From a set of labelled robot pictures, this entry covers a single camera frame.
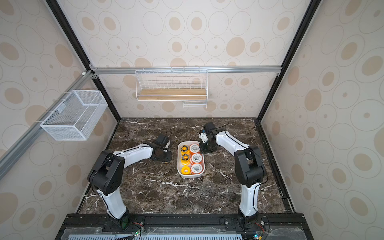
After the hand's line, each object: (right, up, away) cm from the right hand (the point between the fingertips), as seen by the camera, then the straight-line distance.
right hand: (200, 153), depth 93 cm
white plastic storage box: (-6, -6, +1) cm, 8 cm away
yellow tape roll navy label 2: (-9, -4, -1) cm, 10 cm away
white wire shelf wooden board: (-7, +44, +6) cm, 45 cm away
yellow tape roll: (-9, -10, -2) cm, 14 cm away
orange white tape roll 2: (-2, -3, 0) cm, 4 cm away
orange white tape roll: (-4, +3, +4) cm, 6 cm away
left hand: (-19, -2, +2) cm, 19 cm away
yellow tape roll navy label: (-10, +1, +4) cm, 11 cm away
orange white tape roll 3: (-2, -9, -5) cm, 10 cm away
